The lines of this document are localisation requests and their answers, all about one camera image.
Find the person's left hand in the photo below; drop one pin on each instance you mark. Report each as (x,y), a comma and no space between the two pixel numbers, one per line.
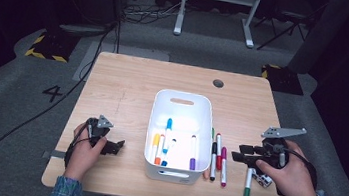
(79,160)

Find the dark green marker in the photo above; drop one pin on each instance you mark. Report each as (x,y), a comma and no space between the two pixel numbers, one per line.
(246,195)

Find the grey table grommet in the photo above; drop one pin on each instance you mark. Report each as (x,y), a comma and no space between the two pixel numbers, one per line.
(218,83)

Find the orange marker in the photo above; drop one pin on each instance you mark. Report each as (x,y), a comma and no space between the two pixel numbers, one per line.
(157,160)

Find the grey stand base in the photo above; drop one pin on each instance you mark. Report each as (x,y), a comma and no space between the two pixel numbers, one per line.
(83,29)

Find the white toy car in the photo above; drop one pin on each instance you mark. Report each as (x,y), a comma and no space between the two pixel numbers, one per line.
(263,181)

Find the purple marker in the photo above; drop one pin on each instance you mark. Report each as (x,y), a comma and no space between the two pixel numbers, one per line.
(192,164)

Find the salmon pink marker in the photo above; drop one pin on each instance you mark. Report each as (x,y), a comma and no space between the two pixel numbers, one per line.
(206,174)

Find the yellow marker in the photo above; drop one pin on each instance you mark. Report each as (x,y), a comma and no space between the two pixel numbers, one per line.
(156,139)

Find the light blue marker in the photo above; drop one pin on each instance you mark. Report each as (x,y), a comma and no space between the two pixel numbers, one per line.
(169,124)

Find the grey tape strip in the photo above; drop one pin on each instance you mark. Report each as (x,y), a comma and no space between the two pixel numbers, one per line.
(56,154)

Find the magenta marker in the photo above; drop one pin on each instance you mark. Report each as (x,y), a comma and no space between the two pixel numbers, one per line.
(223,152)

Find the black marker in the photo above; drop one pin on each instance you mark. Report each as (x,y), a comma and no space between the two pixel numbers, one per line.
(214,148)

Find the person's right hand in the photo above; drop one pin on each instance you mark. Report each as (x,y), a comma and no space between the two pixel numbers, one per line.
(293,183)

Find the black tripod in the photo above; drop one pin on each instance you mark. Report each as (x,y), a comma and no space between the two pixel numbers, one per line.
(290,16)

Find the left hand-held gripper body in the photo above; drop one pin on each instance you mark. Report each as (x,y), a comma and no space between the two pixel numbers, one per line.
(104,123)

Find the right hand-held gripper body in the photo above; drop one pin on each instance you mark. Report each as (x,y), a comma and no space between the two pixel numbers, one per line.
(277,132)

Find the white plastic bin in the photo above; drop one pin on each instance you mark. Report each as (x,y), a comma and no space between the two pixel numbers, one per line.
(184,112)

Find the dark grey column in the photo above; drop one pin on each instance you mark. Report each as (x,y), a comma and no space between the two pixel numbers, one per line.
(321,35)

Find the red marker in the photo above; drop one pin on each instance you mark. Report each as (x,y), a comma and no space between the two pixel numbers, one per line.
(218,163)

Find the black yellow striped base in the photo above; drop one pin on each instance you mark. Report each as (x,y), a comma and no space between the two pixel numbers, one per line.
(283,80)
(53,46)

